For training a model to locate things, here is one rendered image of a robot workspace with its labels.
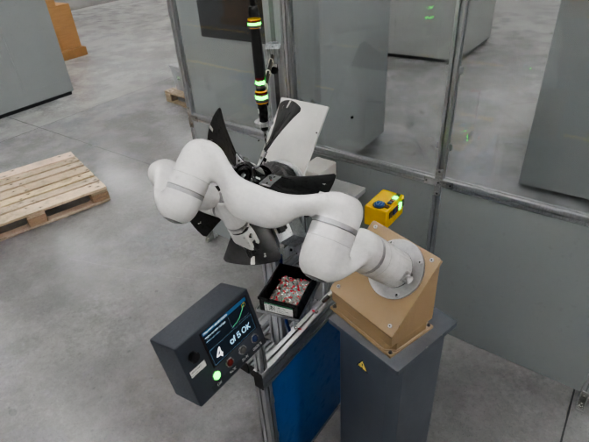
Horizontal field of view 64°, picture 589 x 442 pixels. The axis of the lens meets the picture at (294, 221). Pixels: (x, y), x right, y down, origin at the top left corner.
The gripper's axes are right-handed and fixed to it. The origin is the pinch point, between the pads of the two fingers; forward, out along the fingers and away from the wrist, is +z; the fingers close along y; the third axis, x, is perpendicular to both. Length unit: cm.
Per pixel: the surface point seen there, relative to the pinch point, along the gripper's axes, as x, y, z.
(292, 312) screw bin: 9.7, -23.3, 13.0
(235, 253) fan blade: 3.1, 5.8, 0.7
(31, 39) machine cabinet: -193, 556, 85
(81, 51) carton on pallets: -333, 744, 210
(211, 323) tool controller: 41, -34, -39
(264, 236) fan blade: -9.0, 0.2, 0.7
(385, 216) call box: -42, -36, 6
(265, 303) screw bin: 12.1, -12.5, 11.3
